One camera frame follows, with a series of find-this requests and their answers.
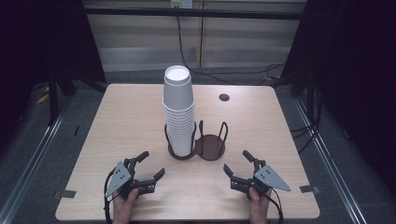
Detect black metal stand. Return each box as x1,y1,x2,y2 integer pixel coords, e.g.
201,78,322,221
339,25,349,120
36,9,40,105
47,66,61,127
305,73,316,125

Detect grey tape piece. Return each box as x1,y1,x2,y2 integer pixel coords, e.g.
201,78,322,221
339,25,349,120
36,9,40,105
52,189,78,200
299,185,320,194

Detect yellow floor tape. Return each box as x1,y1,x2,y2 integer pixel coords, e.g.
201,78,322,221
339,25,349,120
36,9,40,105
35,89,50,105

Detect metal floor rail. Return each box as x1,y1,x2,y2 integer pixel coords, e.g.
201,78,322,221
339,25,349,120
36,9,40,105
0,96,75,224
293,98,369,224

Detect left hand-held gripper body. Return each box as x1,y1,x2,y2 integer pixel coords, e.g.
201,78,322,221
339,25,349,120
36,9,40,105
104,158,157,200

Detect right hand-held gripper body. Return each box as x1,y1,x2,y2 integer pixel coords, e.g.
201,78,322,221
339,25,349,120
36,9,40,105
230,159,292,199

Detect person's right hand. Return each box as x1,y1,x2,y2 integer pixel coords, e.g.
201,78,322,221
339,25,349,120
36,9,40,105
247,186,274,224

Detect black wall power cable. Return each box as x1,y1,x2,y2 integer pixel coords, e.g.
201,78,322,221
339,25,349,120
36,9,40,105
175,6,286,87

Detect hand-held gripper black cable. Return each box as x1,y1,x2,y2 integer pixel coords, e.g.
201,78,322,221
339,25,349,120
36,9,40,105
267,188,285,224
103,169,117,224

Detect right hand-held gripper black cable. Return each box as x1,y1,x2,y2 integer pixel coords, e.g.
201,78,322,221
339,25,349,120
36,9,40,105
267,188,285,224

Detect stack of white cups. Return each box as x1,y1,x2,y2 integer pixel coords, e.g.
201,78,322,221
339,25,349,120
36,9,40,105
162,64,197,158

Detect person's left hand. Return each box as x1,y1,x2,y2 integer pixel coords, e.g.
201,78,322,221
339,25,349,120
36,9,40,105
111,188,140,224

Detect left hand-held gripper black cable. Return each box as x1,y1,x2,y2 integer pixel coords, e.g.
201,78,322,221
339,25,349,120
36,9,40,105
103,169,117,224

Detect black horizontal bar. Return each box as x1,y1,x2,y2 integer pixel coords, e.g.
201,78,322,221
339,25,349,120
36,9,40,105
83,7,305,21

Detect black floor cable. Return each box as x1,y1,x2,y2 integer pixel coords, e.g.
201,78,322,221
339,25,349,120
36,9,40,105
290,122,320,154

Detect black curtain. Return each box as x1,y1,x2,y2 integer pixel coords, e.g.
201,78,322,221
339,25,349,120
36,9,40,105
281,0,396,197
0,0,107,94

